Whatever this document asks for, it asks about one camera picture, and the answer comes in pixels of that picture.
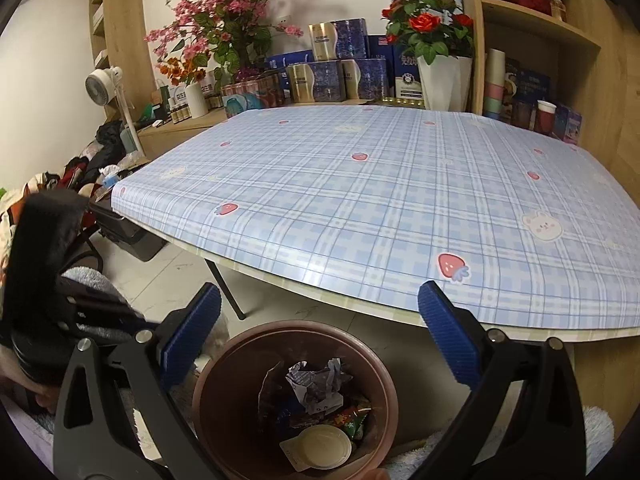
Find red rose plant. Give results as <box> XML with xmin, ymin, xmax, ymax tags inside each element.
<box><xmin>381</xmin><ymin>0</ymin><xmax>475</xmax><ymax>66</ymax></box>

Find colourful snack wrapper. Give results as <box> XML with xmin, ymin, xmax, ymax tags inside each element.
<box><xmin>330</xmin><ymin>400</ymin><xmax>373</xmax><ymax>441</ymax></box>

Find black case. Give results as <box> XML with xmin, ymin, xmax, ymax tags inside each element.
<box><xmin>90</xmin><ymin>202</ymin><xmax>168</xmax><ymax>261</ymax></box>

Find dark blue gift box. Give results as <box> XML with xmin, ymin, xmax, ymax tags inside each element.
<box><xmin>367</xmin><ymin>35</ymin><xmax>398</xmax><ymax>61</ymax></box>

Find wooden shelf unit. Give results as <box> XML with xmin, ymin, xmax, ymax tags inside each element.
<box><xmin>455</xmin><ymin>0</ymin><xmax>640</xmax><ymax>411</ymax></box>

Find cream round lid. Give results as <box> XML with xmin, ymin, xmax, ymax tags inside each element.
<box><xmin>279</xmin><ymin>425</ymin><xmax>353</xmax><ymax>471</ymax></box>

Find flat blue box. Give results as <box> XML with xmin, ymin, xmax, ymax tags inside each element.
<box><xmin>265</xmin><ymin>52</ymin><xmax>315</xmax><ymax>72</ymax></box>

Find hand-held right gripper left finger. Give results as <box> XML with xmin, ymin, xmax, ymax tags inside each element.
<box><xmin>52</xmin><ymin>282</ymin><xmax>223</xmax><ymax>480</ymax></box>

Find pink blue box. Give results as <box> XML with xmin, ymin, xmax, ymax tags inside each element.
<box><xmin>555</xmin><ymin>105</ymin><xmax>583</xmax><ymax>143</ymax></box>

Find wooden wall shelf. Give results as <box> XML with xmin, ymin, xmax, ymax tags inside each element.
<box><xmin>89</xmin><ymin>0</ymin><xmax>156</xmax><ymax>126</ymax></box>

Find stack of pastel cups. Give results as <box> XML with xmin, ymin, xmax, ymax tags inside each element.
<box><xmin>484</xmin><ymin>49</ymin><xmax>507</xmax><ymax>120</ymax></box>

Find group of small bottles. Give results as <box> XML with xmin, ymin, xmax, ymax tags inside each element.
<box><xmin>167</xmin><ymin>90</ymin><xmax>223</xmax><ymax>123</ymax></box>

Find black table leg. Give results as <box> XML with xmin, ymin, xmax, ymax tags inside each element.
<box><xmin>210</xmin><ymin>260</ymin><xmax>247</xmax><ymax>321</ymax></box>

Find teal round item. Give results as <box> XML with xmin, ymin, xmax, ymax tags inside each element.
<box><xmin>226</xmin><ymin>95</ymin><xmax>261</xmax><ymax>118</ymax></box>

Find orange flowers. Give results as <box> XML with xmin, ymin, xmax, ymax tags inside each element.
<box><xmin>159</xmin><ymin>57</ymin><xmax>208</xmax><ymax>87</ymax></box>

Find white fan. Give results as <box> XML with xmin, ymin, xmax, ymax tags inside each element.
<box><xmin>85</xmin><ymin>65</ymin><xmax>147</xmax><ymax>158</ymax></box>

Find dark blue printed box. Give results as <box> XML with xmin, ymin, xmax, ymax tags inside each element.
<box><xmin>505</xmin><ymin>60</ymin><xmax>551</xmax><ymax>108</ymax></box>

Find blue foil wrapper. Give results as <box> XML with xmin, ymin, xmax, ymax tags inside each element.
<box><xmin>257</xmin><ymin>364</ymin><xmax>301</xmax><ymax>431</ymax></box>

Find white blue paper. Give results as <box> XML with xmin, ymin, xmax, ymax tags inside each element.
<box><xmin>286</xmin><ymin>358</ymin><xmax>347</xmax><ymax>415</ymax></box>

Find white cylinder vase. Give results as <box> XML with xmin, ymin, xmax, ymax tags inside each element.
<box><xmin>184</xmin><ymin>82</ymin><xmax>208</xmax><ymax>117</ymax></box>

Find fuzzy pale pajama leg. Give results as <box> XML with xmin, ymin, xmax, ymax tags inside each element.
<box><xmin>60</xmin><ymin>265</ymin><xmax>133</xmax><ymax>306</ymax></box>
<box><xmin>390</xmin><ymin>405</ymin><xmax>616</xmax><ymax>480</ymax></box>

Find pile of clothes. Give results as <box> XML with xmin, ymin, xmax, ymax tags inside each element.
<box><xmin>0</xmin><ymin>120</ymin><xmax>126</xmax><ymax>241</ymax></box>

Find gold tray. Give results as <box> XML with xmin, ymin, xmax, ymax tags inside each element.
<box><xmin>367</xmin><ymin>96</ymin><xmax>426</xmax><ymax>109</ymax></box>

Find brown plastic bin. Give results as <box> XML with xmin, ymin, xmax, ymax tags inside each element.
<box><xmin>191</xmin><ymin>322</ymin><xmax>400</xmax><ymax>480</ymax></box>

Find red cup white lid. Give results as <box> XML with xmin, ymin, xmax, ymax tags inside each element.
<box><xmin>536</xmin><ymin>100</ymin><xmax>557</xmax><ymax>135</ymax></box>

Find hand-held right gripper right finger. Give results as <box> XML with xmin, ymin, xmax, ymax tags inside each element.
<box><xmin>417</xmin><ymin>281</ymin><xmax>587</xmax><ymax>480</ymax></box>

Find white flower pot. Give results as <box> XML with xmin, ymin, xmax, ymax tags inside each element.
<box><xmin>417</xmin><ymin>56</ymin><xmax>473</xmax><ymax>112</ymax></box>

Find blue white carton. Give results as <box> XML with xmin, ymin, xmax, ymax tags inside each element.
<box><xmin>395</xmin><ymin>45</ymin><xmax>426</xmax><ymax>99</ymax></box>

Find pink flower arrangement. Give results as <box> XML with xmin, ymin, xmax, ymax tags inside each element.
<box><xmin>144</xmin><ymin>0</ymin><xmax>311</xmax><ymax>81</ymax></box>

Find dark brown cup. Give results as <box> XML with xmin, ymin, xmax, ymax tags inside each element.
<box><xmin>512</xmin><ymin>101</ymin><xmax>536</xmax><ymax>128</ymax></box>

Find wooden low cabinet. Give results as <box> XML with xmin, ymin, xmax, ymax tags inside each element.
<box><xmin>137</xmin><ymin>102</ymin><xmax>241</xmax><ymax>161</ymax></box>

